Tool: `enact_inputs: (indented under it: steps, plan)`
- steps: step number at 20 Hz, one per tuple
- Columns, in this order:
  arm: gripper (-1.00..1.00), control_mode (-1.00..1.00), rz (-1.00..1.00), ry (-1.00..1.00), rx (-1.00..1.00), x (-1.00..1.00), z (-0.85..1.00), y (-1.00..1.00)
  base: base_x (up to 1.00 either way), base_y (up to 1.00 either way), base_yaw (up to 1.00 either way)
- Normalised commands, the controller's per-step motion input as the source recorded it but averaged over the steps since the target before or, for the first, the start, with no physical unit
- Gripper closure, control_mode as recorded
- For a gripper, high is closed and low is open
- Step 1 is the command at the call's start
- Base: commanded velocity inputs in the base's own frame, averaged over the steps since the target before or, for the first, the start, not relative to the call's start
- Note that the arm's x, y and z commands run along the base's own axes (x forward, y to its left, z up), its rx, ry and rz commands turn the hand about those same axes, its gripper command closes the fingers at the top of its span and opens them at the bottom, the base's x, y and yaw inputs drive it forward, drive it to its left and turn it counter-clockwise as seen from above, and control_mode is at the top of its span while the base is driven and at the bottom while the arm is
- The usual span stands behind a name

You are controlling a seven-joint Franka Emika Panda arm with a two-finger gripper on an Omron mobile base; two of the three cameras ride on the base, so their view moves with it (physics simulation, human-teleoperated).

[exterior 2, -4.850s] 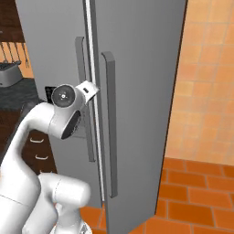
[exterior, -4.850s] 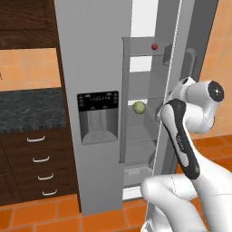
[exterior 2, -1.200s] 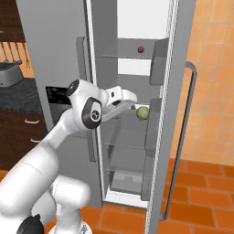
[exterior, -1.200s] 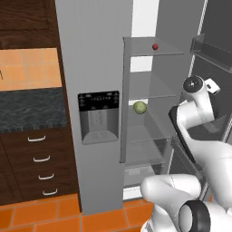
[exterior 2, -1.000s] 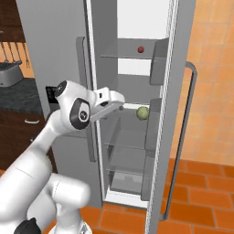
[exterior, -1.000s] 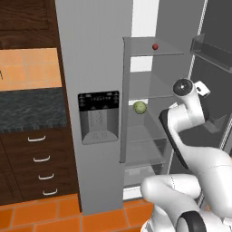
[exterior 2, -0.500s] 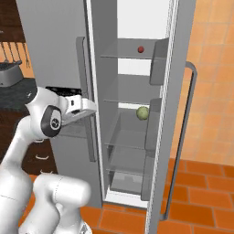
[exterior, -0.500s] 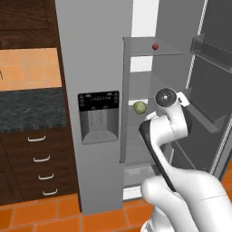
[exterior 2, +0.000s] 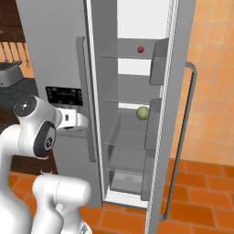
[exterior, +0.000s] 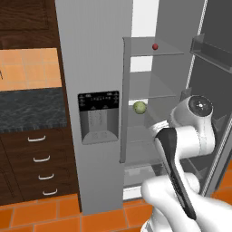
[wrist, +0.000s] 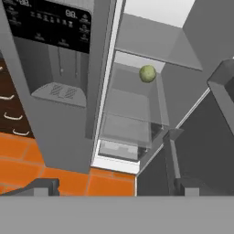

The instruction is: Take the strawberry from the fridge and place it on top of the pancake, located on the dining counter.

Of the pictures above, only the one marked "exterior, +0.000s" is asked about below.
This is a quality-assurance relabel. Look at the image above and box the grey fridge door bin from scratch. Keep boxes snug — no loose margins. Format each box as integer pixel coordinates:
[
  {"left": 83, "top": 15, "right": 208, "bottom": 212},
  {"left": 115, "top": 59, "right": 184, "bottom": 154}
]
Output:
[{"left": 189, "top": 34, "right": 232, "bottom": 74}]

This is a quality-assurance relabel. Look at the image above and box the grey fridge door handle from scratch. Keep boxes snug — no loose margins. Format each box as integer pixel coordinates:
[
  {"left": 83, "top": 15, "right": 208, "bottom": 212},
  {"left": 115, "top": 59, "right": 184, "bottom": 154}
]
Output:
[{"left": 119, "top": 36, "right": 132, "bottom": 164}]

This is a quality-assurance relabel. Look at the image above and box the round green vegetable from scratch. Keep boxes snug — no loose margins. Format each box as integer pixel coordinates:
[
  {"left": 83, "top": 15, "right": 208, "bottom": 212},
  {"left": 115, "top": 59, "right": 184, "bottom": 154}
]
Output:
[{"left": 132, "top": 101, "right": 148, "bottom": 115}]

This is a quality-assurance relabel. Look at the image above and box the grey fridge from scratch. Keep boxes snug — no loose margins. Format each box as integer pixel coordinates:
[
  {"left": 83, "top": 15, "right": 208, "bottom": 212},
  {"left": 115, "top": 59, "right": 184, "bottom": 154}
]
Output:
[{"left": 54, "top": 0, "right": 232, "bottom": 216}]

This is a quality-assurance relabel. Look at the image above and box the dark wood wall cupboard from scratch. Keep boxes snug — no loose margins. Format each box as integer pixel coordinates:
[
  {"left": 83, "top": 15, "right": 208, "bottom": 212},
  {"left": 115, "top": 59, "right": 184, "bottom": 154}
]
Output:
[{"left": 0, "top": 0, "right": 62, "bottom": 51}]

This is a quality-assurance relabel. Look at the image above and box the grey fridge door with dispenser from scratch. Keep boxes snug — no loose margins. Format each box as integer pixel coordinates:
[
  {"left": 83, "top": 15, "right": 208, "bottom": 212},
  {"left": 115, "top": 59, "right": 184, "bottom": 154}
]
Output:
[{"left": 54, "top": 0, "right": 134, "bottom": 216}]

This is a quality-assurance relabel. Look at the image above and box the dark wood drawer front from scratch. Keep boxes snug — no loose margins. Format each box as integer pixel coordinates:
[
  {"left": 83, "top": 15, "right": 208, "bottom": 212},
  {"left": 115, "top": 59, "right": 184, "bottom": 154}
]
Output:
[
  {"left": 14, "top": 164, "right": 78, "bottom": 190},
  {"left": 0, "top": 127, "right": 73, "bottom": 154},
  {"left": 18, "top": 180, "right": 80, "bottom": 203},
  {"left": 6, "top": 146, "right": 75, "bottom": 173}
]

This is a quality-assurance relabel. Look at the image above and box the glass fridge shelf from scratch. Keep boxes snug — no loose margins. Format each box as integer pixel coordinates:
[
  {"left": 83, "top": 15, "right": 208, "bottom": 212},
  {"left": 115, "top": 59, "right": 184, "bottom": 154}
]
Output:
[
  {"left": 130, "top": 36, "right": 186, "bottom": 58},
  {"left": 129, "top": 70, "right": 179, "bottom": 101}
]

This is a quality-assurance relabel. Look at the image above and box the clear fridge crisper drawer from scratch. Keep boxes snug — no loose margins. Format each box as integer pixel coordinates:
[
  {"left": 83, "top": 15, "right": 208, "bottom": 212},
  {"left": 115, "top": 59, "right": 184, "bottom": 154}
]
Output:
[{"left": 123, "top": 163, "right": 170, "bottom": 189}]

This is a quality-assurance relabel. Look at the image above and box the white curved drawer handle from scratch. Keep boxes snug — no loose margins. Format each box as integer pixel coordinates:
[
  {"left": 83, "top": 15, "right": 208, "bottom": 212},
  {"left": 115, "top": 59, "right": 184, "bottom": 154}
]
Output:
[
  {"left": 42, "top": 188, "right": 59, "bottom": 197},
  {"left": 27, "top": 135, "right": 47, "bottom": 143},
  {"left": 33, "top": 154, "right": 52, "bottom": 163},
  {"left": 37, "top": 172, "right": 55, "bottom": 181}
]

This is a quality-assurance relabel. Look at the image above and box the dark wood base cupboard door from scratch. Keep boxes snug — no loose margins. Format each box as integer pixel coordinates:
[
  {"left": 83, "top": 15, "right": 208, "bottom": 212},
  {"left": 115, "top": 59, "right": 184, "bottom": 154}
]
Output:
[{"left": 0, "top": 134, "right": 24, "bottom": 208}]

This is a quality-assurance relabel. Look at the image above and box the grey fridge door with bins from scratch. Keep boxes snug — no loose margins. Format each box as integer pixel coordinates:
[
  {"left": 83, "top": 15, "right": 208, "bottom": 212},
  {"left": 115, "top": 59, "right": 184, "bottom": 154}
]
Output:
[{"left": 182, "top": 0, "right": 232, "bottom": 198}]

